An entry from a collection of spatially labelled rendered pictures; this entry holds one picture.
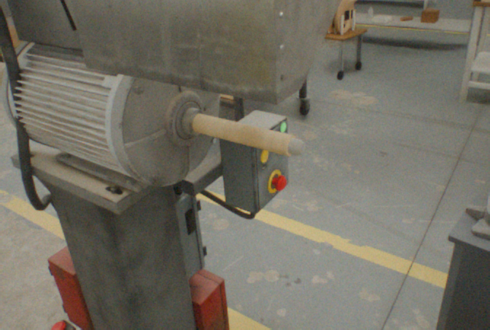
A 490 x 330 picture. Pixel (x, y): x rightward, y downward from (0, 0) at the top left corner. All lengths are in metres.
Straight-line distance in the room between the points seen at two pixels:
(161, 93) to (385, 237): 1.93
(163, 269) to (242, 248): 1.28
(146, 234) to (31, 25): 0.49
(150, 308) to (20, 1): 0.73
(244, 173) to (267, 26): 0.63
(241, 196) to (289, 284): 1.17
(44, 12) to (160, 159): 0.32
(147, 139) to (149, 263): 0.43
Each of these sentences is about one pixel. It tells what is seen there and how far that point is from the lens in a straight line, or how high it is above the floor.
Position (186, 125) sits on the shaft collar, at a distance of 0.72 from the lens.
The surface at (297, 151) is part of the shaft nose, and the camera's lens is 0.62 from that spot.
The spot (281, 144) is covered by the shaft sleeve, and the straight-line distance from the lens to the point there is 0.62.
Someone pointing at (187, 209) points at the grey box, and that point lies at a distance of 1.14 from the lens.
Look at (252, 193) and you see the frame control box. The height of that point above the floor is 0.98.
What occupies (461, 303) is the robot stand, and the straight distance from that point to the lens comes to 1.57.
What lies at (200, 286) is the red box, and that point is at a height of 0.62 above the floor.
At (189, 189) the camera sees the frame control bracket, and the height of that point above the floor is 1.02.
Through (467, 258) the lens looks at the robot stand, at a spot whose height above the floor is 0.63.
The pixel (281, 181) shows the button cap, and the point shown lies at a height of 0.99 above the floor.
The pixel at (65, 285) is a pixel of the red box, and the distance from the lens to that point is 1.28.
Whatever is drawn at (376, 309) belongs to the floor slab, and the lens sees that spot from 2.10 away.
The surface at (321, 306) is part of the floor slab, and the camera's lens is 2.07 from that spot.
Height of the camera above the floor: 1.55
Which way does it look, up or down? 27 degrees down
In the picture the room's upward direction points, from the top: 4 degrees counter-clockwise
